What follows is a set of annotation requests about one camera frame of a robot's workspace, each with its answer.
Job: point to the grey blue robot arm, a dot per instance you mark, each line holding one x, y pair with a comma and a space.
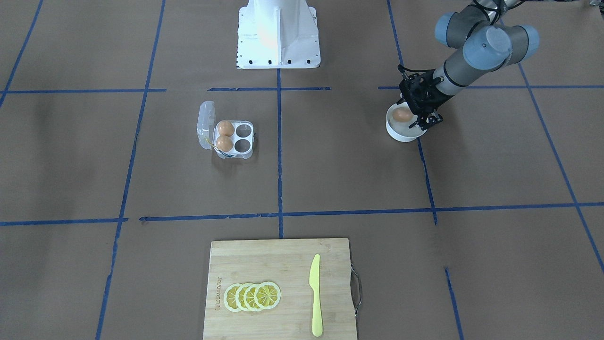
481, 45

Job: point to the lemon slice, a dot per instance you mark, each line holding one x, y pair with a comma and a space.
231, 298
249, 298
240, 297
267, 295

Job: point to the white paper bowl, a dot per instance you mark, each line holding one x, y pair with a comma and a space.
401, 131

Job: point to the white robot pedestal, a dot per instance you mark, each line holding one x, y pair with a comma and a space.
278, 34

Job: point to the bamboo cutting board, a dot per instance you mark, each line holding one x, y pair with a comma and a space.
285, 262

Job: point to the yellow plastic knife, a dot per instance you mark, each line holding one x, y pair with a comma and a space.
314, 283

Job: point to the clear plastic egg box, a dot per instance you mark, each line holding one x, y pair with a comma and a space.
243, 138

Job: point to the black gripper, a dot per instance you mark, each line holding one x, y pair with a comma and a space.
430, 97

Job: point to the brown egg from bowl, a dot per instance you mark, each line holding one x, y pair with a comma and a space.
402, 115

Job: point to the brown egg in box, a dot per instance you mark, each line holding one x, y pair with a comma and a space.
224, 143
225, 127

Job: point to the brown egg near in box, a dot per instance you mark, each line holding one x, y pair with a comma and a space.
224, 143

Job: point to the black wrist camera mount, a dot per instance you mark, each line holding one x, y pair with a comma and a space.
416, 86

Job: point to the brown egg far in box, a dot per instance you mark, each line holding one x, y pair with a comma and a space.
225, 127

